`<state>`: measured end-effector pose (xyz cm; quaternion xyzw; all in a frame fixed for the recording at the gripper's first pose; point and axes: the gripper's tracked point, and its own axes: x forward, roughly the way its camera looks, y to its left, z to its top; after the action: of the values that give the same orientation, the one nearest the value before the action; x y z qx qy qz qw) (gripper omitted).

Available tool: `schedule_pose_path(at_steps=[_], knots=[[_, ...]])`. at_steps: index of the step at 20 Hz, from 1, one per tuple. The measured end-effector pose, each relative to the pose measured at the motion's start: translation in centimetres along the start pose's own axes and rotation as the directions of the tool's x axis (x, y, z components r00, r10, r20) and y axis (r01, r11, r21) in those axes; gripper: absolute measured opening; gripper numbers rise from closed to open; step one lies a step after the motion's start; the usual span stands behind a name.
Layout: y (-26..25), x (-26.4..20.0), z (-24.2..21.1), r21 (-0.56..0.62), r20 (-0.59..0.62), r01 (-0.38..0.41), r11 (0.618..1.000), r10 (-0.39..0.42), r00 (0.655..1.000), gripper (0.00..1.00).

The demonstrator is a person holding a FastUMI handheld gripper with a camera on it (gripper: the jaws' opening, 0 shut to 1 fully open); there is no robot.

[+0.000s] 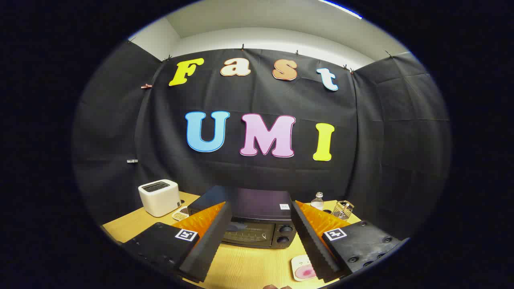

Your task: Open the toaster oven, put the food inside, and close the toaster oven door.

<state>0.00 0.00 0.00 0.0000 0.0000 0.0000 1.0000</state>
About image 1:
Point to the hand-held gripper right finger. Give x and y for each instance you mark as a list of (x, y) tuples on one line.
[(313, 245)]

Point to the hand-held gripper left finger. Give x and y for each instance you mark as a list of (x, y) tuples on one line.
[(209, 245)]

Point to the cream square plate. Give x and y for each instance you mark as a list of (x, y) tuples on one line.
[(297, 263)]

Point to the round pink ham slice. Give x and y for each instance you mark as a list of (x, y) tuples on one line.
[(307, 273)]

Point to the black toaster oven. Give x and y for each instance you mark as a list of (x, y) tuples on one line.
[(257, 204)]

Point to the white bread toaster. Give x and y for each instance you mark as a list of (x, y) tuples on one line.
[(160, 198)]

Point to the small dish of nuts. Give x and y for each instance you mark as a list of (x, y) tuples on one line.
[(180, 214)]

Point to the clear plastic bottle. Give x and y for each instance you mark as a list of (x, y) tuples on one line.
[(317, 202)]

